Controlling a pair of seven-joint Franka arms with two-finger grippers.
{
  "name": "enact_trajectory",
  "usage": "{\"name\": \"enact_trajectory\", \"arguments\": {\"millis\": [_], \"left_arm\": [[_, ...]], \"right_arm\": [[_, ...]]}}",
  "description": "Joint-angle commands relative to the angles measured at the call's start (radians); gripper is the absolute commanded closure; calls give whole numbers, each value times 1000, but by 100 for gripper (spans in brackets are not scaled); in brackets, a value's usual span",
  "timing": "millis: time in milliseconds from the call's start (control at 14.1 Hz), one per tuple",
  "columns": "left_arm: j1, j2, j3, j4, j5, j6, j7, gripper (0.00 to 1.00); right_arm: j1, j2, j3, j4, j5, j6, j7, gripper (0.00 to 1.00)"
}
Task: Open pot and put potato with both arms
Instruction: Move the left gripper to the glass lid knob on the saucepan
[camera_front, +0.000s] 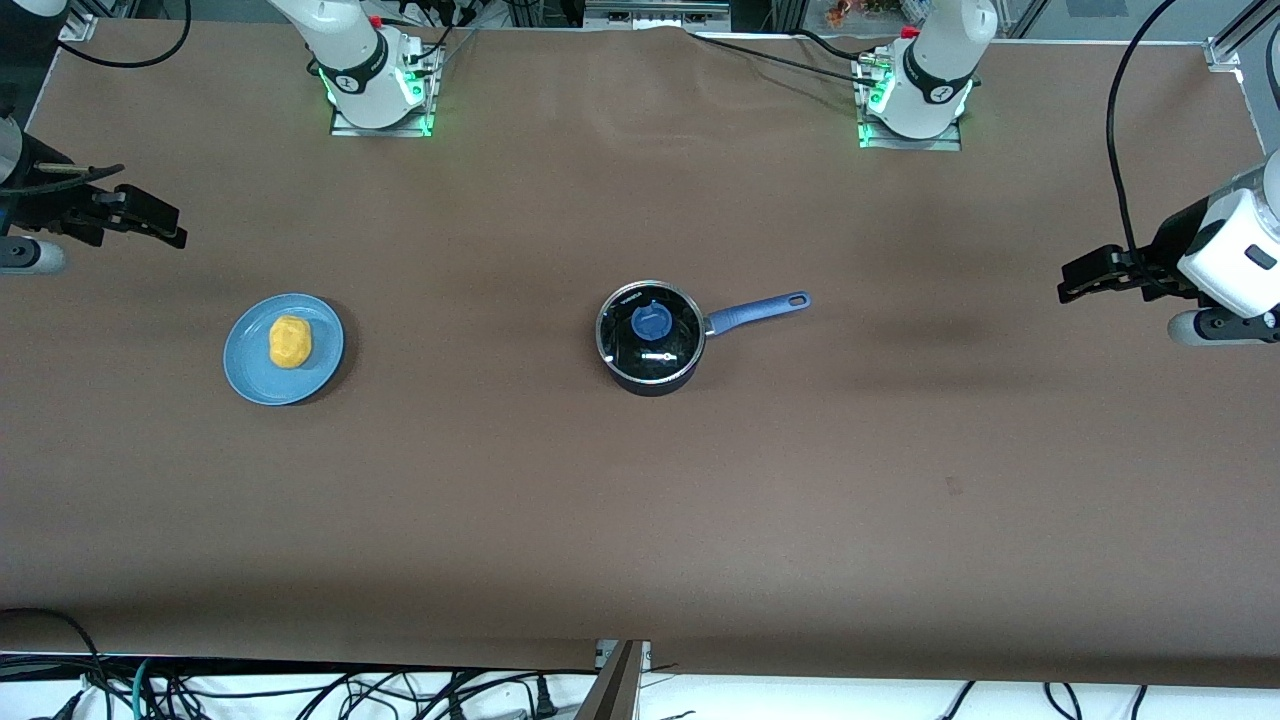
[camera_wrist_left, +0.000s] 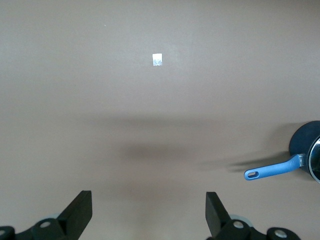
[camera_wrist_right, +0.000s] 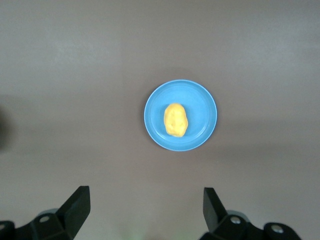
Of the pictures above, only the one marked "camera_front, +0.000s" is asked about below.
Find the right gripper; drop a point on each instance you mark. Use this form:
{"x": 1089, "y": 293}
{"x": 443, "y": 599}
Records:
{"x": 52, "y": 203}

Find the glass lid with blue knob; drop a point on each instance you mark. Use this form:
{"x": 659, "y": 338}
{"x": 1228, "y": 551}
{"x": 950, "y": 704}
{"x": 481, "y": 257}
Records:
{"x": 650, "y": 323}

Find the aluminium post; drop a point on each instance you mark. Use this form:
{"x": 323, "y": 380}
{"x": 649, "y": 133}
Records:
{"x": 615, "y": 692}

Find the orange background object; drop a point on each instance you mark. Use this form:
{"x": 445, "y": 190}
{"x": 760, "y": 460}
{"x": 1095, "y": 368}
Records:
{"x": 848, "y": 12}

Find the black power plug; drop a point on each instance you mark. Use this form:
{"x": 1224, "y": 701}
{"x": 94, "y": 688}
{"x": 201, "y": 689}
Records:
{"x": 545, "y": 700}

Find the small metal corner bracket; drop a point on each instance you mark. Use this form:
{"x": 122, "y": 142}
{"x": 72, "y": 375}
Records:
{"x": 76, "y": 28}

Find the aluminium frame rail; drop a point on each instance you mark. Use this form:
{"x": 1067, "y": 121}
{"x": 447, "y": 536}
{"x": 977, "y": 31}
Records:
{"x": 655, "y": 12}

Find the blue plate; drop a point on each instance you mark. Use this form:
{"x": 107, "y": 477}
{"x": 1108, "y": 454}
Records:
{"x": 250, "y": 372}

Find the yellow potato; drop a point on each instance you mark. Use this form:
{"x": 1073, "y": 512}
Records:
{"x": 290, "y": 342}

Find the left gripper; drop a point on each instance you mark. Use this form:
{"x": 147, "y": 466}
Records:
{"x": 1166, "y": 251}

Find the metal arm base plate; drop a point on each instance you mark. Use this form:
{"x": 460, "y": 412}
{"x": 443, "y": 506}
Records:
{"x": 400, "y": 130}
{"x": 950, "y": 144}

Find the aluminium corner profile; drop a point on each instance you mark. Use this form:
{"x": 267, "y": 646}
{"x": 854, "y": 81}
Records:
{"x": 1225, "y": 50}

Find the brown table cover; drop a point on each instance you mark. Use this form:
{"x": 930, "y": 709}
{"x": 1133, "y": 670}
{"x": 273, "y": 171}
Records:
{"x": 640, "y": 520}

